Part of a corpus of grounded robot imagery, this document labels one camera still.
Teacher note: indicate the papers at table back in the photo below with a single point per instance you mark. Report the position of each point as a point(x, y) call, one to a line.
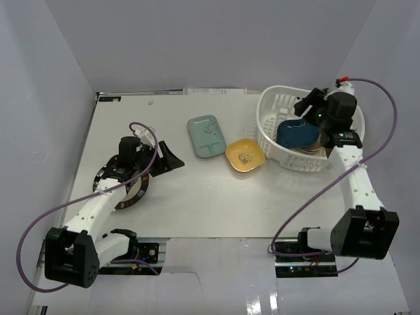
point(216, 91)

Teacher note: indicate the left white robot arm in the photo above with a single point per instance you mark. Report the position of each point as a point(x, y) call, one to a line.
point(75, 253)

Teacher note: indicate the dark blue leaf plate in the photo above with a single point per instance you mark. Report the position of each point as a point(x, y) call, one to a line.
point(296, 133)

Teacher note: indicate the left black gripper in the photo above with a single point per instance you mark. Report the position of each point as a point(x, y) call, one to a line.
point(162, 155)

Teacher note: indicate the round dark mirrored plate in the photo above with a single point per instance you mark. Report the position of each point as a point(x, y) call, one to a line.
point(135, 190)

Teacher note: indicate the light green rectangular plate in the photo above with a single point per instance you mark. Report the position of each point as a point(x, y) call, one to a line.
point(207, 137)

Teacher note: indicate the brown square plate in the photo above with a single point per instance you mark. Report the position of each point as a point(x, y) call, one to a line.
point(312, 149)

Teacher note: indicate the white plastic dish basket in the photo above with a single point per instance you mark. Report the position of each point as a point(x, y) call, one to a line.
point(276, 104)

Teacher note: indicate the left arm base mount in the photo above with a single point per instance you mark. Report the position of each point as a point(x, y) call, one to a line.
point(145, 261)

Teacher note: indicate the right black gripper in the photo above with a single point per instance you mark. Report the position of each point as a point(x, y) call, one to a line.
point(315, 99)

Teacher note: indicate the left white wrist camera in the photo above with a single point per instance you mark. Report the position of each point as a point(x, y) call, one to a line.
point(146, 136)

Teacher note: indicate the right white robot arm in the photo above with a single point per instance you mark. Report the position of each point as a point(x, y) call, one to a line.
point(366, 229)

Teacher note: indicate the yellow square plate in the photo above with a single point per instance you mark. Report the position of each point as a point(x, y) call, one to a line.
point(245, 155)

